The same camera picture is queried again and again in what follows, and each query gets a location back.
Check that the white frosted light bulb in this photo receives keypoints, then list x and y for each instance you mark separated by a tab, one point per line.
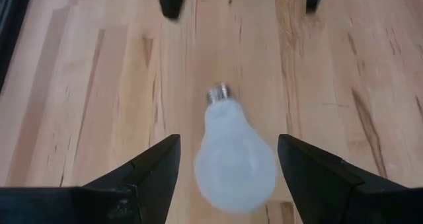
231	158

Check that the black aluminium table frame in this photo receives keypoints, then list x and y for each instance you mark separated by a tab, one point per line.
10	25

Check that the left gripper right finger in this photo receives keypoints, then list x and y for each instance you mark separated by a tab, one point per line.
330	197

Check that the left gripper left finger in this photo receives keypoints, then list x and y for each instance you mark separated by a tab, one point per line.
125	197

